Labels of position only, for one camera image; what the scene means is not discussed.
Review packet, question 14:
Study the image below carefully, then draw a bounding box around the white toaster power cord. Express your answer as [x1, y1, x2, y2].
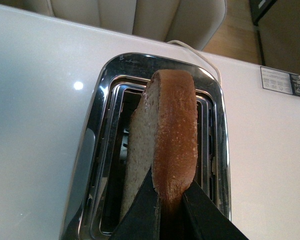
[166, 39, 222, 85]

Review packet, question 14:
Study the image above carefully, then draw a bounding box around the black white label sticker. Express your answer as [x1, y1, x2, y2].
[260, 66, 300, 97]

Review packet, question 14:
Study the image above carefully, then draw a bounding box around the brown bread slice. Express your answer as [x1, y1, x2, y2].
[120, 69, 198, 240]

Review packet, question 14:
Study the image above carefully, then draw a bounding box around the white chrome toaster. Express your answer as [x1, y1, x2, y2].
[61, 53, 231, 240]

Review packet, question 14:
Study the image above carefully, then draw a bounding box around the beige right chair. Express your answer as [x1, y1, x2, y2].
[22, 0, 227, 50]

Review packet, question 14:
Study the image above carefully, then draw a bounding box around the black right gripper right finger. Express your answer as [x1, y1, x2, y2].
[182, 181, 247, 240]

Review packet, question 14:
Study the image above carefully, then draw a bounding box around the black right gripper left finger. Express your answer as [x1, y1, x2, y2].
[110, 169, 161, 240]

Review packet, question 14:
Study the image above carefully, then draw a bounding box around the dark grey kitchen cabinet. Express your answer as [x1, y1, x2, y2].
[249, 0, 300, 74]

